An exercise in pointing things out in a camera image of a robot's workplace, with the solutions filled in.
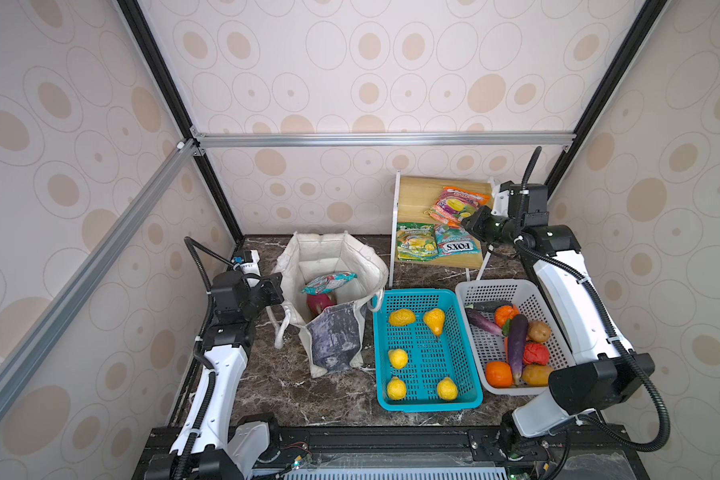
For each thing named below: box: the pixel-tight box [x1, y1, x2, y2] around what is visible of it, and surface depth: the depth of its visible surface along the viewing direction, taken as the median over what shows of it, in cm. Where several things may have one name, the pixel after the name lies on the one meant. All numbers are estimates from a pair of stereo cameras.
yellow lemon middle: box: [388, 348, 408, 369], surface depth 86 cm
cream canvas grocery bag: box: [273, 231, 389, 378], surface depth 83 cm
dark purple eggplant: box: [508, 314, 529, 386], surface depth 86 cm
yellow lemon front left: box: [387, 376, 407, 401], surface depth 81 cm
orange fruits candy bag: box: [423, 186, 491, 227], surface depth 79 cm
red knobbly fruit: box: [523, 342, 550, 366], surface depth 85 cm
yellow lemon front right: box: [437, 377, 459, 401], surface depth 81 cm
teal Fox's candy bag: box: [434, 224, 482, 257], surface depth 95 cm
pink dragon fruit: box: [307, 293, 337, 315], surface depth 94 cm
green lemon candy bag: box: [396, 222, 438, 262], surface depth 94 cm
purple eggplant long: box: [465, 308, 503, 336], surface depth 94 cm
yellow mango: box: [388, 308, 416, 327], surface depth 94 cm
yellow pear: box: [423, 308, 445, 337], surface depth 94 cm
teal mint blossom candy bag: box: [301, 271, 358, 295], surface depth 92 cm
